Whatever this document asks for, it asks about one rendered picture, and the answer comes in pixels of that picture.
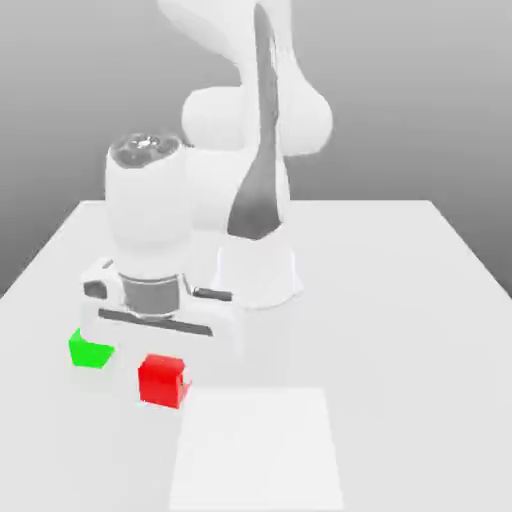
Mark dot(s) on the small red cube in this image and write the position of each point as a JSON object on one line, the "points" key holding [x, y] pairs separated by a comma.
{"points": [[159, 382]]}

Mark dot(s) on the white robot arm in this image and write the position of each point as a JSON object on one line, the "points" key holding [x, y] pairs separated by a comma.
{"points": [[256, 132]]}

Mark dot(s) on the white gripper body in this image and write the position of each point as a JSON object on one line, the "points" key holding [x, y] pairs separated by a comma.
{"points": [[160, 328]]}

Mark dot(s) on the small green cube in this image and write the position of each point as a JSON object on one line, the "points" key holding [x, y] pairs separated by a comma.
{"points": [[88, 353]]}

